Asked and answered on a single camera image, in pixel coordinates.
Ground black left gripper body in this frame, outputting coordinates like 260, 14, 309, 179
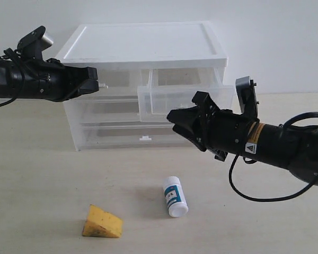
21, 58, 82, 102

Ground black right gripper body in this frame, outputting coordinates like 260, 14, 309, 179
192, 91, 252, 161

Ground white pill bottle blue label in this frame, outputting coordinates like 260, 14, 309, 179
163, 176, 189, 218

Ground yellow cheese wedge sponge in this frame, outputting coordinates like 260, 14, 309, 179
82, 204, 123, 238

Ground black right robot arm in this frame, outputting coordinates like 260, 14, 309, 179
167, 92, 318, 186

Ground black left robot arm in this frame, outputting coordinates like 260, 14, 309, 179
0, 58, 99, 102

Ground middle wide clear drawer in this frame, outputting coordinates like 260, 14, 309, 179
63, 99, 191, 125

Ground wide clear drawer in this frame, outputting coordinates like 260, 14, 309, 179
63, 99, 191, 125
73, 122, 192, 150

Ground bottom wide clear drawer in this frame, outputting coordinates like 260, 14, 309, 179
73, 122, 192, 150

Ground white plastic drawer cabinet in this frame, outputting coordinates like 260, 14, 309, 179
56, 21, 227, 151

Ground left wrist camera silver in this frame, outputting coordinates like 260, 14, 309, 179
15, 25, 55, 61

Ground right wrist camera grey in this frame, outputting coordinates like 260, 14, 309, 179
235, 76, 258, 121

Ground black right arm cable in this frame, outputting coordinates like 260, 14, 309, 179
228, 112, 318, 202

